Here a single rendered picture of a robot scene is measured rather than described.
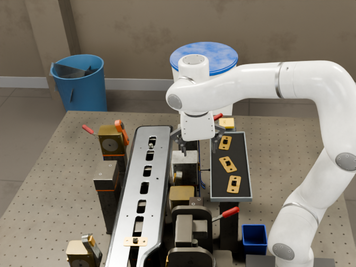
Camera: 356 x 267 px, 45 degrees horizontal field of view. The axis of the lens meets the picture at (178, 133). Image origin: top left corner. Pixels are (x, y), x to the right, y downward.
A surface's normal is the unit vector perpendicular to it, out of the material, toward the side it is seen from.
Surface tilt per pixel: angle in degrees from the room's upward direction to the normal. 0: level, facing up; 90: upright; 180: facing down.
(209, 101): 88
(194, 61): 2
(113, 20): 90
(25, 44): 90
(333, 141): 64
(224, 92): 79
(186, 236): 0
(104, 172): 0
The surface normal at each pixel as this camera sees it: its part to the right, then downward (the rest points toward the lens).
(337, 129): -0.67, -0.17
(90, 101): 0.47, 0.57
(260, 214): -0.07, -0.80
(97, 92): 0.77, 0.40
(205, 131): 0.15, 0.63
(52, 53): -0.14, 0.60
